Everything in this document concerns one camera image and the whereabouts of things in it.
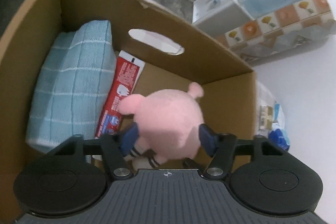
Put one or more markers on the patterned rolled mat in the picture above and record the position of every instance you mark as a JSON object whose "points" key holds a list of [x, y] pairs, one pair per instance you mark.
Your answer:
{"points": [[288, 30]]}

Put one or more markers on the red toothpaste box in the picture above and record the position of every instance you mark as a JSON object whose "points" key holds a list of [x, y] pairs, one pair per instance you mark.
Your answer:
{"points": [[123, 74]]}

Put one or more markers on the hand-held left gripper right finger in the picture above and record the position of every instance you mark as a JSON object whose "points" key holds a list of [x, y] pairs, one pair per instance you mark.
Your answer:
{"points": [[207, 137]]}

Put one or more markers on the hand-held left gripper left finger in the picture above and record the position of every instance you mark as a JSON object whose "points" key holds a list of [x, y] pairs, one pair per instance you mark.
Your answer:
{"points": [[130, 138]]}

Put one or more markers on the white plastic bag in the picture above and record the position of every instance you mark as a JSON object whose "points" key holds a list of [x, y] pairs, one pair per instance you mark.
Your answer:
{"points": [[270, 114]]}

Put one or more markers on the pink plush toy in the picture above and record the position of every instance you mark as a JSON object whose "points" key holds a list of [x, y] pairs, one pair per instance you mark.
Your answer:
{"points": [[168, 119]]}

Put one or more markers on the light blue checked towel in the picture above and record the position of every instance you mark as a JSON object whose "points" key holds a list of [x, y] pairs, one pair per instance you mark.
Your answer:
{"points": [[71, 77]]}

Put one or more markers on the brown cardboard box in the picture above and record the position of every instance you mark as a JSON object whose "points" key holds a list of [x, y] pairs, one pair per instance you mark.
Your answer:
{"points": [[199, 56]]}

